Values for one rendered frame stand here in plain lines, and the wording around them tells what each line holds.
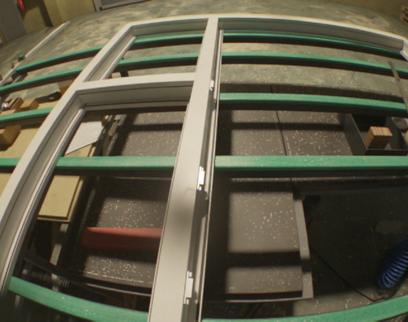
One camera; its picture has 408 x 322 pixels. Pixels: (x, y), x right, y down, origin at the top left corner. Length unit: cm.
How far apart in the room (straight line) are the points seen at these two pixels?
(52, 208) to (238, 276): 66
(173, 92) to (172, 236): 43
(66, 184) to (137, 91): 46
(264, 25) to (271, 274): 101
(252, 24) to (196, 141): 80
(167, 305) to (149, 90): 55
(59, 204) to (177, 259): 64
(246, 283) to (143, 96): 61
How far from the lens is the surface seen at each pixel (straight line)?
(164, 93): 70
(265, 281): 71
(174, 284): 35
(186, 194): 40
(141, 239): 73
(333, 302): 140
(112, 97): 76
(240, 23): 117
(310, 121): 110
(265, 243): 74
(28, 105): 152
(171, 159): 55
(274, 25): 119
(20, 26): 889
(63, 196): 94
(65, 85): 138
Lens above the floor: 128
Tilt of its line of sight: 51 degrees down
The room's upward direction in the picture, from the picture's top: 7 degrees counter-clockwise
